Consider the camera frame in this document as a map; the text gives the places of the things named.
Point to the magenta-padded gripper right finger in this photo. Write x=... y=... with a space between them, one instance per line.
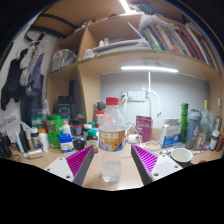
x=163 y=165

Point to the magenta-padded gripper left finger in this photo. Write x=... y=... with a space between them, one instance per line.
x=60 y=166

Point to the grey sports water bottle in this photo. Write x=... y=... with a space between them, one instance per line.
x=193 y=130

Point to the dark mug with white inside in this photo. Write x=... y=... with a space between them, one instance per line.
x=181 y=156

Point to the white bottle with blue label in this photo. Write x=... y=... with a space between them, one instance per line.
x=66 y=144

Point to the shallow round bowl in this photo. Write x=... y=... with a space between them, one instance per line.
x=152 y=145

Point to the small black round object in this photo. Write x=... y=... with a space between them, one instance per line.
x=79 y=144

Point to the silver metal can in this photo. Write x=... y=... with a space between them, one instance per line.
x=33 y=153

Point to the white bottle with orange cap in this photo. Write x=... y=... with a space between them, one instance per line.
x=44 y=141

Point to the white and blue carton box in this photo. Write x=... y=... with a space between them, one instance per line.
x=170 y=133

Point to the dark bottle with white cap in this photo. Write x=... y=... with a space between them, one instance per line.
x=35 y=138

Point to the green plastic jar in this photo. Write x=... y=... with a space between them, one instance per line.
x=54 y=128

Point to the flat round red coaster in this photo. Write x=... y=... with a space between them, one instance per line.
x=202 y=162

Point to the white tape roll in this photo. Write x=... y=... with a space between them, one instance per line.
x=133 y=138

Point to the dark bottle with green cap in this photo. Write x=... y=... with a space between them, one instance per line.
x=92 y=141

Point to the black jar with red band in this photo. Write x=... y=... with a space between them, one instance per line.
x=76 y=127

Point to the pink carton box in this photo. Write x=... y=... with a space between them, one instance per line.
x=144 y=127

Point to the slim black bottle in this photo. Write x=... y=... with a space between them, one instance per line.
x=23 y=139

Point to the white tube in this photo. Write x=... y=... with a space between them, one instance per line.
x=19 y=143

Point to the tall green bottle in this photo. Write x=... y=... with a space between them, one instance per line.
x=184 y=121

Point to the small brown white-capped bottle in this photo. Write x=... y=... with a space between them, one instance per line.
x=214 y=140

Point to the clear red-capped drink bottle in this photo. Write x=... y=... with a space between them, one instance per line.
x=111 y=136

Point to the black box appliance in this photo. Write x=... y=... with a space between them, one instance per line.
x=65 y=107

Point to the yellow-capped clear bottle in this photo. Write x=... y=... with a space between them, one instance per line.
x=205 y=121

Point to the white bottle with red label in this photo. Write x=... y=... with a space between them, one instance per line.
x=99 y=118

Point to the clear glass bottle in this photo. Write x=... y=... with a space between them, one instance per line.
x=218 y=116

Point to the blue hanging bag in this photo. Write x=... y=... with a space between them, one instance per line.
x=35 y=85

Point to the white LED light bar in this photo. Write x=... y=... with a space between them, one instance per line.
x=149 y=69

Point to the black hanging garment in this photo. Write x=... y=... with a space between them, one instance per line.
x=11 y=81

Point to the grey hanging garment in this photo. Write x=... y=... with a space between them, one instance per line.
x=27 y=65

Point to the wooden shelf unit with books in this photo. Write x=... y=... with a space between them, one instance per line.
x=133 y=36

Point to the white wall power outlet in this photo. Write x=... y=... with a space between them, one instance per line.
x=135 y=96

